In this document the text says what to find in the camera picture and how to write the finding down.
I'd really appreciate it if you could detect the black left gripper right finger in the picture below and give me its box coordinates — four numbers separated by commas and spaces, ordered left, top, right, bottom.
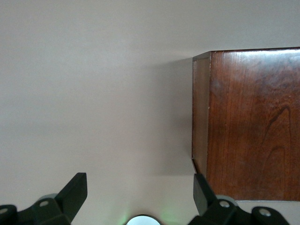
188, 173, 291, 225

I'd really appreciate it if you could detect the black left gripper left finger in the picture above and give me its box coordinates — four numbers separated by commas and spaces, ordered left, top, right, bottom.
0, 172, 88, 225

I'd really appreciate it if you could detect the dark brown wooden cabinet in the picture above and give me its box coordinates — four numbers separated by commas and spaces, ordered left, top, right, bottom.
191, 46, 300, 202

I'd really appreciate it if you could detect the brown table cover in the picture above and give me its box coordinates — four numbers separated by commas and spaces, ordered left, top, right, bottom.
0, 0, 300, 225

